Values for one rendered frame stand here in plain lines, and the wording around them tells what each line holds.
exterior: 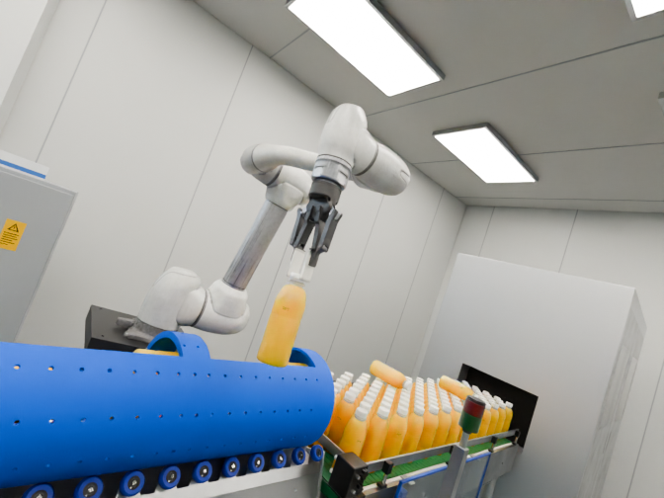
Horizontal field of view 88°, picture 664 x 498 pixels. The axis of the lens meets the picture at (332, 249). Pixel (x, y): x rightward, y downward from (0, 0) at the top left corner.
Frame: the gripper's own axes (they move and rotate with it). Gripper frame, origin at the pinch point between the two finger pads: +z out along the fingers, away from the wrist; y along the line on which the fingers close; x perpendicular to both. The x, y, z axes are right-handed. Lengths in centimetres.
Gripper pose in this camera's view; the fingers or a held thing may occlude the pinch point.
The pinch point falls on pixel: (301, 265)
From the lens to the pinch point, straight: 79.8
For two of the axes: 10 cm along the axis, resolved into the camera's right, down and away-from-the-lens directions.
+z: -2.9, 9.4, -1.7
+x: 6.2, 3.2, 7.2
